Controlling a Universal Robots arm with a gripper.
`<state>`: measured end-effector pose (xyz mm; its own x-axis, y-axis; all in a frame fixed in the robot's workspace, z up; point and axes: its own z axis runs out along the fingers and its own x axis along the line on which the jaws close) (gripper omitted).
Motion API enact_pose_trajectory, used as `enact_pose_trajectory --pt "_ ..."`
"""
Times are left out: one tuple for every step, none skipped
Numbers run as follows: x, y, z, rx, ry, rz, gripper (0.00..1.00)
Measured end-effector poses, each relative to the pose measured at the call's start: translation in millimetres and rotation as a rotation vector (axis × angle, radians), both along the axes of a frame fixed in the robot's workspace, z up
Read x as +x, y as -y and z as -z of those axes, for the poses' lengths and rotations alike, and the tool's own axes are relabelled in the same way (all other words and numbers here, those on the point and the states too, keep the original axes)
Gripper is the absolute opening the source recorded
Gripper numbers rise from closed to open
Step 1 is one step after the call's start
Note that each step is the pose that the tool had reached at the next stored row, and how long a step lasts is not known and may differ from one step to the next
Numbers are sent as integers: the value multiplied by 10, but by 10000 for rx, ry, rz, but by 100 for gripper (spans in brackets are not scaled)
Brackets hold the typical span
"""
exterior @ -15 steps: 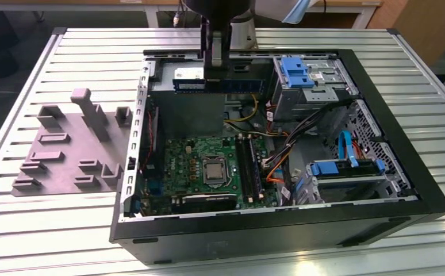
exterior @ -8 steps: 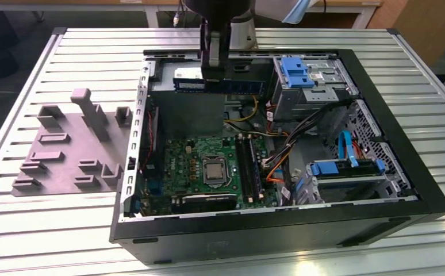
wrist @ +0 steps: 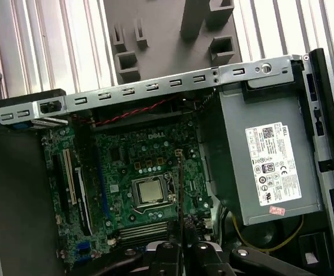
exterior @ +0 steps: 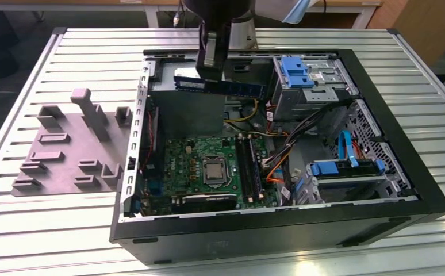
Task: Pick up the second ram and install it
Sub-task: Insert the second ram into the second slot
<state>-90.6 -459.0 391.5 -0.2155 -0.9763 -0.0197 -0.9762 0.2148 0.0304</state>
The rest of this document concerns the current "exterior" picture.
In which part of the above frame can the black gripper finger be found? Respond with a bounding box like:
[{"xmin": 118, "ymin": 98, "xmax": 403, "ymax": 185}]
[{"xmin": 194, "ymin": 28, "xmax": 232, "ymax": 82}]

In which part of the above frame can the dark blue RAM stick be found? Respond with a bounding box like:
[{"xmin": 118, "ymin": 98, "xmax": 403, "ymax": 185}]
[
  {"xmin": 245, "ymin": 134, "xmax": 265, "ymax": 199},
  {"xmin": 173, "ymin": 72, "xmax": 266, "ymax": 99}
]

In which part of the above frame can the grey power supply unit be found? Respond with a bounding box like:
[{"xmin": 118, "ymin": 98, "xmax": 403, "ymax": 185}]
[{"xmin": 148, "ymin": 62, "xmax": 229, "ymax": 139}]

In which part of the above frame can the blue drive latch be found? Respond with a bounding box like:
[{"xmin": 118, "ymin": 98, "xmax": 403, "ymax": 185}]
[{"xmin": 280, "ymin": 57, "xmax": 315, "ymax": 89}]

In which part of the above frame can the silver optical drive cage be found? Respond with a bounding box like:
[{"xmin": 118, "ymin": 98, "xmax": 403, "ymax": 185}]
[{"xmin": 272, "ymin": 56, "xmax": 359, "ymax": 121}]

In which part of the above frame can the silver CPU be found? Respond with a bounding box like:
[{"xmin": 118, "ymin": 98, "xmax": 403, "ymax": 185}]
[{"xmin": 205, "ymin": 164, "xmax": 225, "ymax": 179}]

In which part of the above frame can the grey parts rack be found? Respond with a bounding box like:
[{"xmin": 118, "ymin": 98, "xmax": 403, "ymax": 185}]
[{"xmin": 9, "ymin": 87, "xmax": 130, "ymax": 198}]

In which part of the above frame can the metal CPU socket cover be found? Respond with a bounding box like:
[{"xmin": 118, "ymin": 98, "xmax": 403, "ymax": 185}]
[{"xmin": 201, "ymin": 156, "xmax": 230, "ymax": 187}]

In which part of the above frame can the green motherboard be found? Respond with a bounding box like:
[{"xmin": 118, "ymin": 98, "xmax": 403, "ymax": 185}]
[{"xmin": 137, "ymin": 135, "xmax": 285, "ymax": 215}]

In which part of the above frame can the blue disk carrier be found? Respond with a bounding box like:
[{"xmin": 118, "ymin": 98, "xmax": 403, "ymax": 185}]
[{"xmin": 307, "ymin": 159, "xmax": 386, "ymax": 177}]

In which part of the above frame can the black graphics card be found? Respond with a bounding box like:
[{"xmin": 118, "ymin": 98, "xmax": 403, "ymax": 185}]
[{"xmin": 170, "ymin": 191, "xmax": 238, "ymax": 215}]

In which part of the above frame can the brown wooden cabinet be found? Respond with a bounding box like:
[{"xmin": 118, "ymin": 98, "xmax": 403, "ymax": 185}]
[{"xmin": 393, "ymin": 0, "xmax": 445, "ymax": 67}]

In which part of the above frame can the silver disk bay cage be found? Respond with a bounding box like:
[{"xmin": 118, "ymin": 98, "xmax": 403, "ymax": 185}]
[{"xmin": 290, "ymin": 172, "xmax": 399, "ymax": 206}]

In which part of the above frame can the black PC case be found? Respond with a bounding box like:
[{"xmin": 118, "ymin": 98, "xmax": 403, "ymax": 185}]
[{"xmin": 109, "ymin": 48, "xmax": 445, "ymax": 265}]

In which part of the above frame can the hanging cable with plug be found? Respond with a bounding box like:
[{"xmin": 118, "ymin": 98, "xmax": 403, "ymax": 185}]
[{"xmin": 170, "ymin": 0, "xmax": 181, "ymax": 27}]

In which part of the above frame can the yellow power wire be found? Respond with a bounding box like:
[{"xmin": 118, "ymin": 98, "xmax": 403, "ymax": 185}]
[{"xmin": 224, "ymin": 97, "xmax": 260, "ymax": 127}]

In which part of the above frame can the black cable bundle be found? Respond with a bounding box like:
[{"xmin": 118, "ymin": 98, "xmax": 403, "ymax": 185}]
[{"xmin": 262, "ymin": 99, "xmax": 355, "ymax": 170}]

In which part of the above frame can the orange wire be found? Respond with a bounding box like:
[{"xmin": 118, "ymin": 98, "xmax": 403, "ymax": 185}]
[{"xmin": 265, "ymin": 168, "xmax": 285, "ymax": 185}]

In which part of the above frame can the blue flat data wire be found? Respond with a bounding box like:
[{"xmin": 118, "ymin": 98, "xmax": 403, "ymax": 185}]
[{"xmin": 338, "ymin": 131, "xmax": 361, "ymax": 167}]

